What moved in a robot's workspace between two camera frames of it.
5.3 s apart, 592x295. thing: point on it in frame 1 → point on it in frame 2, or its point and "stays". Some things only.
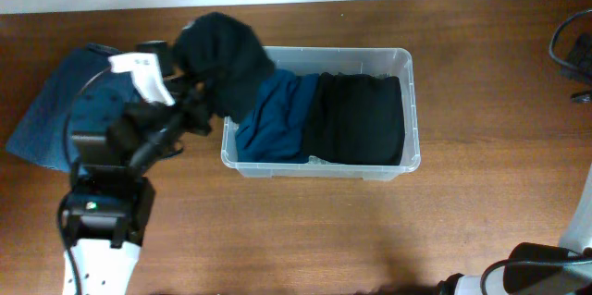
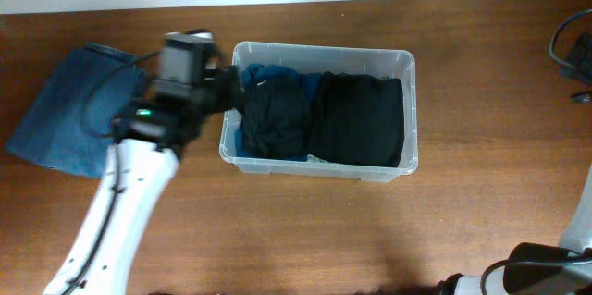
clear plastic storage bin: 320,60 stays
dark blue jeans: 83,96 stays
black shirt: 356,119 stays
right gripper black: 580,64 stays
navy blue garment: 273,129 → 254,75
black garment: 217,51 → 277,118
